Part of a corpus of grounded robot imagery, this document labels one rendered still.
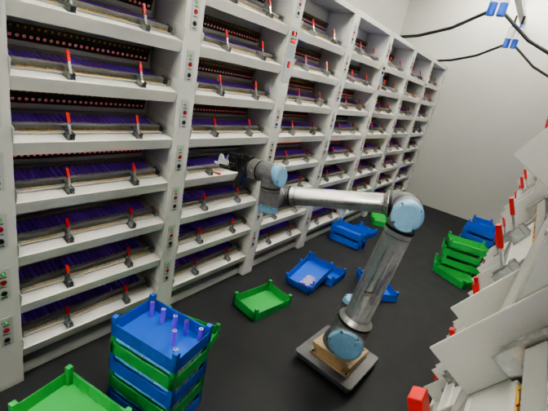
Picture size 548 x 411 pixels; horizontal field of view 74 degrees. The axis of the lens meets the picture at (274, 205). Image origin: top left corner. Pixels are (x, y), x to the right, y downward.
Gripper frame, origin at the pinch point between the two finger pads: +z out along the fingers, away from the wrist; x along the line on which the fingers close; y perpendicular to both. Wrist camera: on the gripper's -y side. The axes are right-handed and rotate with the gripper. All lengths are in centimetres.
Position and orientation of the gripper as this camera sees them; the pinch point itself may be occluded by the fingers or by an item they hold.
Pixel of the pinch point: (219, 163)
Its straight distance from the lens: 175.4
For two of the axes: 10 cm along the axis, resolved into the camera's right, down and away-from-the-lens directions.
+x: -5.9, 1.6, -7.9
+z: -8.0, -2.8, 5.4
